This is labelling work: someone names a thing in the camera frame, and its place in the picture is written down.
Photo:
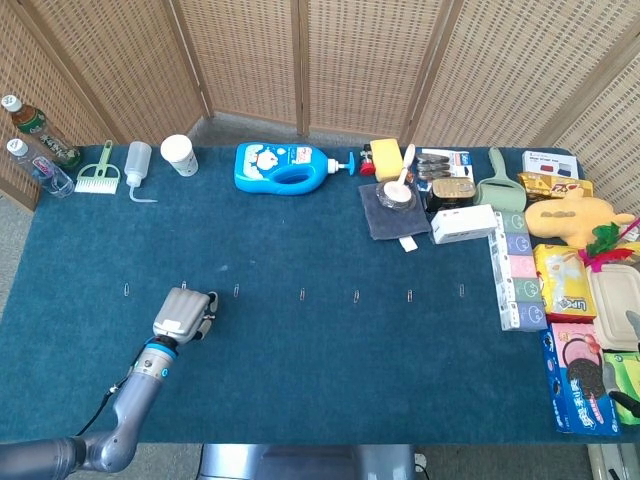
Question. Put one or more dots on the translucent squeeze wash bottle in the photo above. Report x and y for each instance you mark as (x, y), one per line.
(137, 160)

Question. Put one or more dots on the black gold meat can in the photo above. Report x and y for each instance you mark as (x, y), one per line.
(450, 192)

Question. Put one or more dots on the yellow tea bag pack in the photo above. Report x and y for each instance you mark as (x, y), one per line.
(562, 285)

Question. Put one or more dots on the yellow plush toy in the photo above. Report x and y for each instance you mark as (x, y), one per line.
(565, 220)

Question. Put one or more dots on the blue pink cookie box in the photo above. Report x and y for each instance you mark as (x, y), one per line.
(580, 380)

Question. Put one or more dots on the wicker folding screen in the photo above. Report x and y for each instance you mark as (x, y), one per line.
(250, 60)

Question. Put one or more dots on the blue table cloth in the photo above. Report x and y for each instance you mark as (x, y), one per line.
(320, 350)

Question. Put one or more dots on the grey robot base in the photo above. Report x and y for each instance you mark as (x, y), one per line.
(300, 462)

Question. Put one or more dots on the white plastic object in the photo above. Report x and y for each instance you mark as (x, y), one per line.
(615, 460)

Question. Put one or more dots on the battery blister pack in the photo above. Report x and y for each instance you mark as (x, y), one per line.
(440, 162)

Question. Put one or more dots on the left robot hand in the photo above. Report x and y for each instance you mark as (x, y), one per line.
(182, 312)

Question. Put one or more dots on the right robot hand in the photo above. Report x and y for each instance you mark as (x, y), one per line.
(634, 327)

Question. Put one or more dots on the white cardboard box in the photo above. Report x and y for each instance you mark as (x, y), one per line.
(465, 222)

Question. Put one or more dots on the blue detergent pump bottle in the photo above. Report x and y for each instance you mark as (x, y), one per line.
(270, 170)

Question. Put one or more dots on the green tea bottle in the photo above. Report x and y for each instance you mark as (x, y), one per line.
(45, 137)

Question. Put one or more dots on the small red capped object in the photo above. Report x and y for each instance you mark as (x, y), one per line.
(367, 167)

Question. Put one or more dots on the beige lunch box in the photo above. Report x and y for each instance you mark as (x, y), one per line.
(615, 305)

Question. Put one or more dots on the long pastel tissue pack box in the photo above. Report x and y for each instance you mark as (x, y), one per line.
(517, 270)

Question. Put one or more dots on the white paper cup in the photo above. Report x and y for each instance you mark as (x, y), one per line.
(180, 155)

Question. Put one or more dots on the grey folded cloth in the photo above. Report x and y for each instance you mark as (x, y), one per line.
(380, 220)

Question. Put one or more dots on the clear water bottle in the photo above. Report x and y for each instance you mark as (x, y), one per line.
(42, 167)

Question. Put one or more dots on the yellow snack packet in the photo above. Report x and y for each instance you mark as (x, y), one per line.
(550, 187)

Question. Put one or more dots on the green brush white bristles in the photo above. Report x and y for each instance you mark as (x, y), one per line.
(97, 182)

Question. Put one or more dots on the green snack packet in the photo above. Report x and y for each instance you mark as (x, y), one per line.
(627, 370)

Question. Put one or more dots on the yellow sponge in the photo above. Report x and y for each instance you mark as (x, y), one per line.
(387, 160)

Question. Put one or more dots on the feather cat teaser toy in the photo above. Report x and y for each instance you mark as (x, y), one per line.
(605, 240)

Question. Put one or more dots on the white box red blue print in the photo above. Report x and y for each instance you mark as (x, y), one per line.
(550, 162)

